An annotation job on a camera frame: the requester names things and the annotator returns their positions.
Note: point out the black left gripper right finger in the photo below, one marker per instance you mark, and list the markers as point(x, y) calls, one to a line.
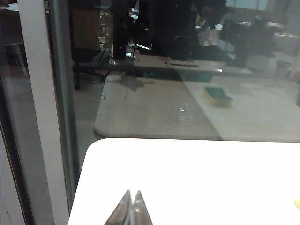
point(140, 211)

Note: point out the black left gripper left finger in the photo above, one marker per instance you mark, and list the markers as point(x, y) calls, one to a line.
point(122, 211)

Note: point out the green and yellow sponge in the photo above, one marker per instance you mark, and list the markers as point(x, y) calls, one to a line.
point(298, 204)

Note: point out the grey window frame post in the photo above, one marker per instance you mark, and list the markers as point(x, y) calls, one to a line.
point(39, 105)

